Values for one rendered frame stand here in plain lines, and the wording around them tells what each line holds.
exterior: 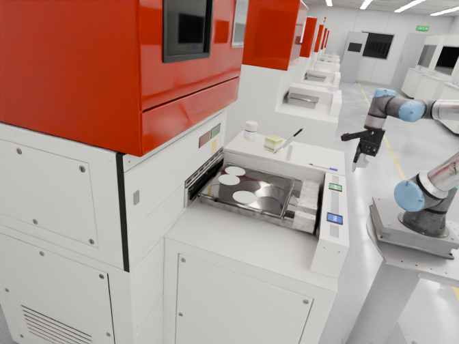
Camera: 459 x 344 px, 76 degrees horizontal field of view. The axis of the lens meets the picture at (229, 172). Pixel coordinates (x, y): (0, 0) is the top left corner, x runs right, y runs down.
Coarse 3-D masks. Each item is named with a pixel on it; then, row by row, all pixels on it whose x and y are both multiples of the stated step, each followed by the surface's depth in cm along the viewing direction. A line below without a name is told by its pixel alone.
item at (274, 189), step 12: (216, 180) 135; (240, 180) 138; (252, 180) 139; (264, 180) 140; (276, 180) 142; (288, 180) 143; (204, 192) 124; (216, 192) 126; (228, 192) 127; (252, 192) 129; (264, 192) 130; (276, 192) 131; (252, 204) 120; (264, 204) 121; (276, 204) 122
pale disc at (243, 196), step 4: (236, 192) 127; (240, 192) 128; (244, 192) 128; (248, 192) 128; (236, 196) 125; (240, 196) 125; (244, 196) 125; (248, 196) 126; (252, 196) 126; (236, 200) 122; (240, 200) 122; (244, 200) 122; (248, 200) 122; (252, 200) 123
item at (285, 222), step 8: (200, 200) 131; (208, 200) 129; (224, 208) 128; (232, 208) 127; (240, 208) 126; (256, 216) 125; (264, 216) 123; (272, 216) 123; (280, 224) 122; (288, 224) 121; (304, 232) 120
